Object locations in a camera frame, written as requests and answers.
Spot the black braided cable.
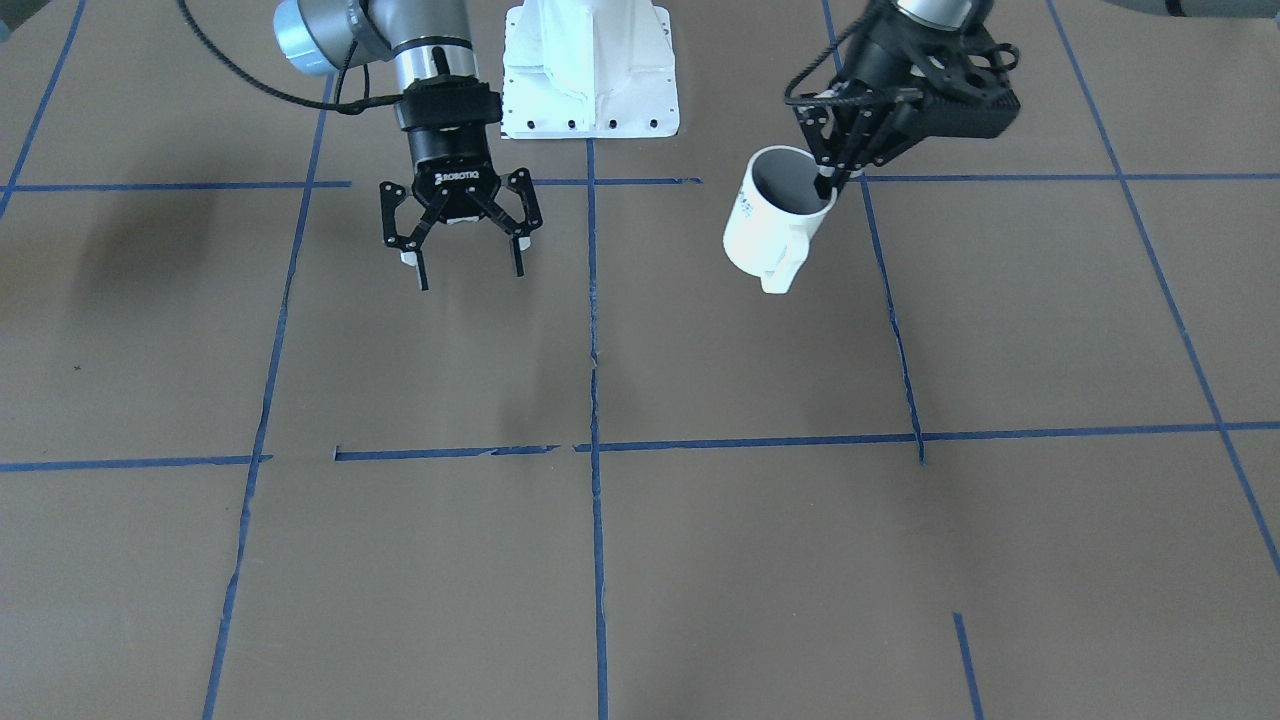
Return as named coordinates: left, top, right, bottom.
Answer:
left=783, top=0, right=891, bottom=109

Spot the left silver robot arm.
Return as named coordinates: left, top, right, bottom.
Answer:
left=783, top=1, right=1021, bottom=200

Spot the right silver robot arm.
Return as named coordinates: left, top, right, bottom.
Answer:
left=273, top=1, right=541, bottom=286

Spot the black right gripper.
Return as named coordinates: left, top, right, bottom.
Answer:
left=379, top=82, right=544, bottom=292

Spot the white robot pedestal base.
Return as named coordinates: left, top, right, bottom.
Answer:
left=500, top=1, right=681, bottom=140

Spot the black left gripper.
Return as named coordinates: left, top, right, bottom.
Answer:
left=795, top=20, right=1021, bottom=201

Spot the white ribbed cup with handle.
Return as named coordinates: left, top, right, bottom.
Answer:
left=722, top=145, right=838, bottom=293

